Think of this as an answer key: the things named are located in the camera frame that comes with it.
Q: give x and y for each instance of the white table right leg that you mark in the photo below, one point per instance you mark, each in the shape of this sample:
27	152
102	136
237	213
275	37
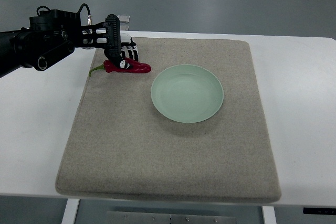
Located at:
268	213

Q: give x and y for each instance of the silver floor plate lower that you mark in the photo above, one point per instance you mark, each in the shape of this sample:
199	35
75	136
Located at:
124	27

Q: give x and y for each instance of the beige felt mat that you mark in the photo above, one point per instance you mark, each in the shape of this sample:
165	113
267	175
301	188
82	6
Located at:
121	147

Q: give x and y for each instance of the silver floor plate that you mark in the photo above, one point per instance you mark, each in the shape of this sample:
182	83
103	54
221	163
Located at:
123	18
124	27

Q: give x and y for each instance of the light green plate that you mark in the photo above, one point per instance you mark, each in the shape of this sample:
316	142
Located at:
187	93

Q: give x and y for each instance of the black table control panel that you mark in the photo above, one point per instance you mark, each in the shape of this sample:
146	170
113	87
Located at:
319	211

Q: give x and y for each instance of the silver floor plate upper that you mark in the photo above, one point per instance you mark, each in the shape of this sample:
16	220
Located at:
123	18

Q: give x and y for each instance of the red pepper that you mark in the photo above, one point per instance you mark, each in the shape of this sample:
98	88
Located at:
136	67

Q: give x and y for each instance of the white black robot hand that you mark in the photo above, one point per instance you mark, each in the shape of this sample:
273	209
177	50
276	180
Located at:
128	48

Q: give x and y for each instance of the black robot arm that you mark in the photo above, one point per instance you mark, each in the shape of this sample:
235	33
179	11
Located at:
55	34

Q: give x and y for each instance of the white table leg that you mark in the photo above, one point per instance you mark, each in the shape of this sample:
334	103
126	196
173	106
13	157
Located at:
70	213
268	213

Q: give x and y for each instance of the white table left leg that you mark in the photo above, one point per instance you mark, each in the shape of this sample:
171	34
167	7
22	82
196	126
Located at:
70	213

